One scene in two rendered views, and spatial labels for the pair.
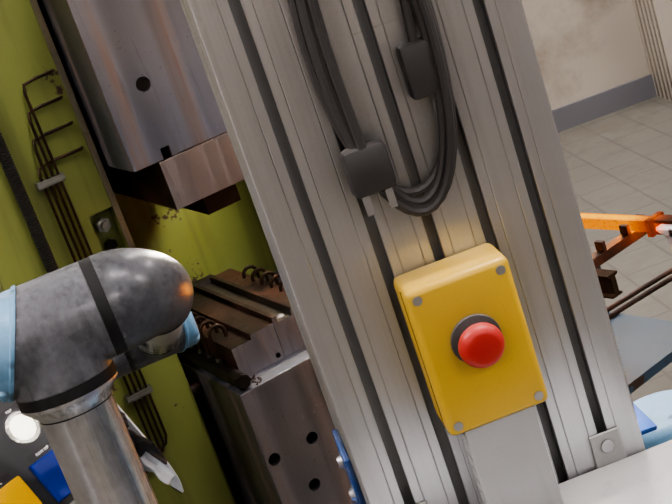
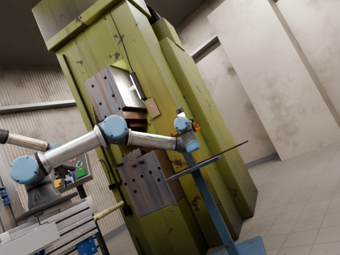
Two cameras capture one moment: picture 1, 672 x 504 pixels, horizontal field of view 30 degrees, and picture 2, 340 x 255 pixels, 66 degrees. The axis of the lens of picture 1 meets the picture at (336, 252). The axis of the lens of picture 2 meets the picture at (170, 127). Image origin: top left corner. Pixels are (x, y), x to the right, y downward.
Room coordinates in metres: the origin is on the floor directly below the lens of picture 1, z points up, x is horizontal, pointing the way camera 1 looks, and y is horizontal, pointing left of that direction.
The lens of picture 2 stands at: (0.93, -1.67, 0.73)
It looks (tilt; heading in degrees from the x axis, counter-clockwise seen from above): 8 degrees up; 44
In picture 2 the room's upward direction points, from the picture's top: 25 degrees counter-clockwise
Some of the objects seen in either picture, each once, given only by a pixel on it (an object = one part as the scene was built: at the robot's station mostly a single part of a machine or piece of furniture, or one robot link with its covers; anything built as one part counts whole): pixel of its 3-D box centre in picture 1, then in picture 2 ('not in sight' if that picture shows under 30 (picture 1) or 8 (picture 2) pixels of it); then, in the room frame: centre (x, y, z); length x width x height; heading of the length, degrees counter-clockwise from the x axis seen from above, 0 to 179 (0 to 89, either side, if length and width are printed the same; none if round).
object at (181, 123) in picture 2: not in sight; (182, 124); (1.97, -0.77, 0.91); 0.11 x 0.08 x 0.09; 33
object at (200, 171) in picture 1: (174, 157); (127, 119); (2.46, 0.24, 1.32); 0.42 x 0.20 x 0.10; 24
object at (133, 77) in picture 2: not in sight; (124, 54); (2.49, -0.06, 1.83); 0.07 x 0.04 x 0.90; 114
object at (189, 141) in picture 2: not in sight; (189, 141); (1.98, -0.75, 0.81); 0.11 x 0.08 x 0.11; 62
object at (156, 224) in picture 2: not in sight; (180, 225); (2.49, 0.20, 0.23); 0.56 x 0.38 x 0.47; 24
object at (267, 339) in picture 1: (235, 317); (142, 154); (2.46, 0.24, 0.96); 0.42 x 0.20 x 0.09; 24
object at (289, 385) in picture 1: (296, 414); (159, 177); (2.49, 0.20, 0.69); 0.56 x 0.38 x 0.45; 24
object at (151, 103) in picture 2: not in sight; (152, 108); (2.51, -0.08, 1.27); 0.09 x 0.02 x 0.17; 114
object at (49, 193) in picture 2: not in sight; (42, 195); (1.36, -0.30, 0.87); 0.15 x 0.15 x 0.10
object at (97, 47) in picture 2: not in sight; (110, 52); (2.61, 0.26, 2.06); 0.44 x 0.41 x 0.47; 24
